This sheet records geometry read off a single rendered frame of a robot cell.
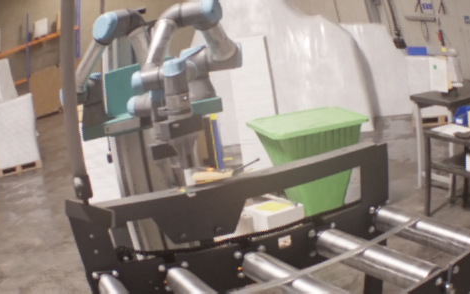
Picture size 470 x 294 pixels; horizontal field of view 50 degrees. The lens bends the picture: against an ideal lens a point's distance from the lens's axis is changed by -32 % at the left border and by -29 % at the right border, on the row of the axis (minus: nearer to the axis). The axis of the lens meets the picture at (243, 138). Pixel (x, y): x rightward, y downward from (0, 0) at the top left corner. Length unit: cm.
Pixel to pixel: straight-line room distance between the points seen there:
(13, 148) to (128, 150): 731
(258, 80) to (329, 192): 140
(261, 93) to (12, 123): 544
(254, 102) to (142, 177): 301
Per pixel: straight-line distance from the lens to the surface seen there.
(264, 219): 416
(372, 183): 254
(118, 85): 287
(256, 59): 586
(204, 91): 278
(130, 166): 300
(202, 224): 224
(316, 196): 491
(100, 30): 239
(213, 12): 239
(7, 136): 1013
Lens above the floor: 170
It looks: 10 degrees down
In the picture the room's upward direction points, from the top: 8 degrees counter-clockwise
